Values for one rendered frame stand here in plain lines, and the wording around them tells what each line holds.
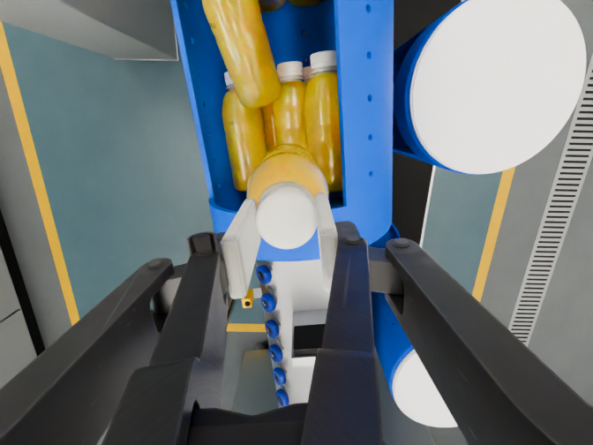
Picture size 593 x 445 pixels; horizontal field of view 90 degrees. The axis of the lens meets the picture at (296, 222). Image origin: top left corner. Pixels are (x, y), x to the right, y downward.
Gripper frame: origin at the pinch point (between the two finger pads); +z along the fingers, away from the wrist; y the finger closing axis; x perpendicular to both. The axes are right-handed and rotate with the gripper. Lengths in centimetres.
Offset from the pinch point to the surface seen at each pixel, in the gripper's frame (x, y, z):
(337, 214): -5.1, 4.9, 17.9
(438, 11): 40, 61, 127
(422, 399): -59, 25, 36
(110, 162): -8, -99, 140
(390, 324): -47, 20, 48
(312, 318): -40, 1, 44
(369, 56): 11.6, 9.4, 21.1
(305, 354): -40, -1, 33
